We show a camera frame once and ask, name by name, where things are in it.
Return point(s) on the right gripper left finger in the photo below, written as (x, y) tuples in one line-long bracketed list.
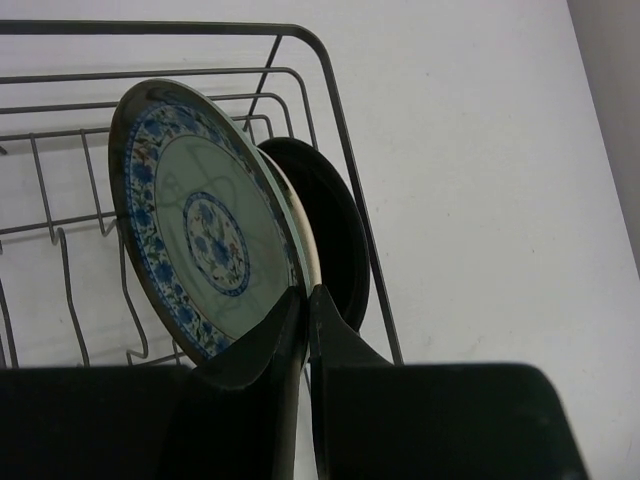
[(232, 417)]

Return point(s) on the cream and black plate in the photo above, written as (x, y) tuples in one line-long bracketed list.
[(308, 249)]

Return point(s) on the grey wire dish rack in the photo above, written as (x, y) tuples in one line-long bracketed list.
[(86, 193)]

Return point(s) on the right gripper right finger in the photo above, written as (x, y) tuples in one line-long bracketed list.
[(376, 420)]

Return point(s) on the blue patterned ceramic plate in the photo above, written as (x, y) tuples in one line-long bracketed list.
[(205, 223)]

